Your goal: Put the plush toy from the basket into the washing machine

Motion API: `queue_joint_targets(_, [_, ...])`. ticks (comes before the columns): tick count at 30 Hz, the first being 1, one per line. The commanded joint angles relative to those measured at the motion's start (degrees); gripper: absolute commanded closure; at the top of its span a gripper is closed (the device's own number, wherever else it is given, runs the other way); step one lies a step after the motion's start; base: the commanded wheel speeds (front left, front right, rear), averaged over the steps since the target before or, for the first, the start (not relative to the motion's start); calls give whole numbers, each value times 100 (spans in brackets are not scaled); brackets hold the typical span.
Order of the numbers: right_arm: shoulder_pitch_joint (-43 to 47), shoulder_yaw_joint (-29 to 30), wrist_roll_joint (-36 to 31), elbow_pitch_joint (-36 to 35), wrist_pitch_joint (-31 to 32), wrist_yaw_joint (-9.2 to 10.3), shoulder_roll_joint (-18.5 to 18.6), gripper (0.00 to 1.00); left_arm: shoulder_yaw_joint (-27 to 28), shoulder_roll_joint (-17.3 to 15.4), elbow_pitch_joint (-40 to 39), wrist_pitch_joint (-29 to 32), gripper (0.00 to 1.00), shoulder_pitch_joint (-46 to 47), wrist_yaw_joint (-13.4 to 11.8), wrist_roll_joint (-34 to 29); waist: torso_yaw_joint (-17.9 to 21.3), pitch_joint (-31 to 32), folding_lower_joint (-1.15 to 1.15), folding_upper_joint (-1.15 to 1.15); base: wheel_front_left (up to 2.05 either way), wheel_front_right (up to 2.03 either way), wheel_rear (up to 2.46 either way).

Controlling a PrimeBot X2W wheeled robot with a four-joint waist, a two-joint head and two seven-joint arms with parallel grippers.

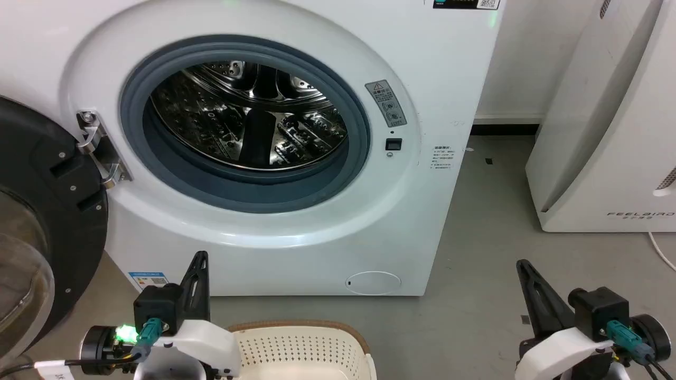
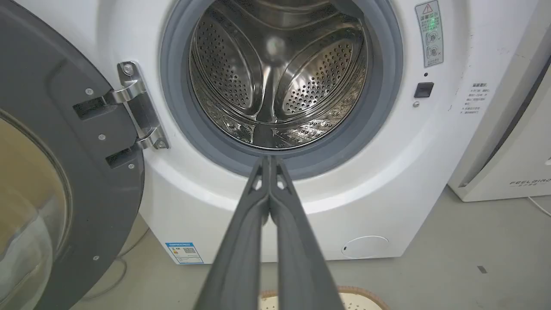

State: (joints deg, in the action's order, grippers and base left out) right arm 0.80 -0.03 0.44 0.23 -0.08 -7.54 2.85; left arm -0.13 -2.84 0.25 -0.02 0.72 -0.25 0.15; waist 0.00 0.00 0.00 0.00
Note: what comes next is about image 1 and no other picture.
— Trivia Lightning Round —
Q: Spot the black wall baseboard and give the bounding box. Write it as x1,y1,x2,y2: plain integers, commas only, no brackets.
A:
470,123,540,137

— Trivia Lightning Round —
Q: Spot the metal washing machine door hinge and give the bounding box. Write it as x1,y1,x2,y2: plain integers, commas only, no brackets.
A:
76,110,132,189

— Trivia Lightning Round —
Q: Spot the cream perforated laundry basket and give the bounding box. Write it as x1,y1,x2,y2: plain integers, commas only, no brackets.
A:
228,320,378,380

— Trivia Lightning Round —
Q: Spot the stainless steel washing machine drum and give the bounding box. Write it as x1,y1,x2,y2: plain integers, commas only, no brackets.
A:
150,61,349,172

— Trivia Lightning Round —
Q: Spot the small white text label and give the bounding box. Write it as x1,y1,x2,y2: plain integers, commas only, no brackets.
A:
431,146,456,170

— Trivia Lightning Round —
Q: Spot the teal plug camera cable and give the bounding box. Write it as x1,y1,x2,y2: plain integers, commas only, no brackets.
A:
130,318,164,362
606,320,676,380

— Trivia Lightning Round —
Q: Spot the teal plug left camera cable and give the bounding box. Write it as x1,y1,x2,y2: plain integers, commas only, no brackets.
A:
130,318,164,362

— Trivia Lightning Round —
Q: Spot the white power cable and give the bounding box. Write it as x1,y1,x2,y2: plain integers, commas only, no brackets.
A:
648,231,676,273

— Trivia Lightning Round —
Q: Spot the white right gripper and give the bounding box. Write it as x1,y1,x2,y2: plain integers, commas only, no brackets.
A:
515,259,672,380

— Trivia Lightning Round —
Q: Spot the grey warning sticker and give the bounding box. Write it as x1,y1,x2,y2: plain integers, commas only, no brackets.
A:
365,80,408,128

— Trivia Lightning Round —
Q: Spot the grey rubber door gasket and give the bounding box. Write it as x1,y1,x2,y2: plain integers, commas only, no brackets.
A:
119,35,371,214

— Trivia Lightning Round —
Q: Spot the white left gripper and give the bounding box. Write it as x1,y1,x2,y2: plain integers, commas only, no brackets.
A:
80,251,242,380

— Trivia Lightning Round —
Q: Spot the white tagged black cable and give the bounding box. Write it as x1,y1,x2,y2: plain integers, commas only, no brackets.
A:
0,355,143,378

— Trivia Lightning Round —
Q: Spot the oval white filter cover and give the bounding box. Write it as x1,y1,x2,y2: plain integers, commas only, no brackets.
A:
346,271,402,296

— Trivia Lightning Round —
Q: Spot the white air purifier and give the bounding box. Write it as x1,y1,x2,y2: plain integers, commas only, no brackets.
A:
525,0,676,233

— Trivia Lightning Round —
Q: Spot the black washing machine door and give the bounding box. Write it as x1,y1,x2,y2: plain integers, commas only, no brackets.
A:
0,96,109,360

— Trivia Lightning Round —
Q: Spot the blue white energy label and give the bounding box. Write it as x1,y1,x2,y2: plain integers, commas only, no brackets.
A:
128,272,171,292

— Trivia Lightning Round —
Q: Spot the white front-load washing machine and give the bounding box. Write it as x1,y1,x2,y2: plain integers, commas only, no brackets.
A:
0,0,506,297

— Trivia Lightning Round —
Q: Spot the teal plug right camera cable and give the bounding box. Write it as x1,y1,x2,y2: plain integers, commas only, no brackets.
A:
606,320,676,380

